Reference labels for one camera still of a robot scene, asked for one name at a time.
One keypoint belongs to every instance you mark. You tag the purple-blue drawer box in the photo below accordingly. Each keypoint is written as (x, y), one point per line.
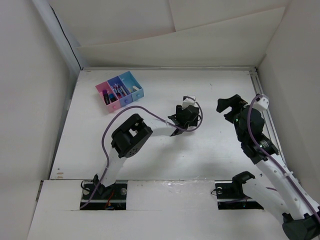
(118, 82)

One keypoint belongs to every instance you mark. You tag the pink tip dark refill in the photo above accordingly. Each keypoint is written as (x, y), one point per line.
(119, 92)

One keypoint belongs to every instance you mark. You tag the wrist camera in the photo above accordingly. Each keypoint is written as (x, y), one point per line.
(261, 103)
(188, 100)

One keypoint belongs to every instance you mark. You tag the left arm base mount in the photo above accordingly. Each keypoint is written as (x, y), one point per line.
(111, 198)

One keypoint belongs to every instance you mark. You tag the blue cap black highlighter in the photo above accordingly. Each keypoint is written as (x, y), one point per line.
(112, 97)

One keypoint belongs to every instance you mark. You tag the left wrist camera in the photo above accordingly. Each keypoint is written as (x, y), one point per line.
(188, 100)

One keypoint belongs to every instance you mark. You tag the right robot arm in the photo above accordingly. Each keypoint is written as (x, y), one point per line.
(289, 203)

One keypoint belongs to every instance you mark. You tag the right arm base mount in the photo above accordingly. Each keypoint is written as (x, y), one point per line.
(230, 194)

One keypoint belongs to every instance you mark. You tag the light blue drawer box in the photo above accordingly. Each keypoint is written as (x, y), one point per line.
(129, 81)

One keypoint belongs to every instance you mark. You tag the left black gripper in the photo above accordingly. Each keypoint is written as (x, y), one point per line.
(179, 110)

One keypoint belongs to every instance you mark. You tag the pink drawer box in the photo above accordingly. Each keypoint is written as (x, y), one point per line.
(112, 107)

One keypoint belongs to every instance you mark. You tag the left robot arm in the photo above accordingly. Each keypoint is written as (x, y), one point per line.
(133, 133)

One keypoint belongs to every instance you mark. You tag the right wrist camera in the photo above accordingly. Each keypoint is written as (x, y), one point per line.
(261, 103)

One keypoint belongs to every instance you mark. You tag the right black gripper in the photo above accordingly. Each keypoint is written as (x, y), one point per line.
(235, 102)

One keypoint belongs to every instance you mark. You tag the purple cap black highlighter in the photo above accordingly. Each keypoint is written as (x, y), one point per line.
(106, 97)

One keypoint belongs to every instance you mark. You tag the white marker pink cap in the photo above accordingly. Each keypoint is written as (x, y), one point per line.
(125, 90)

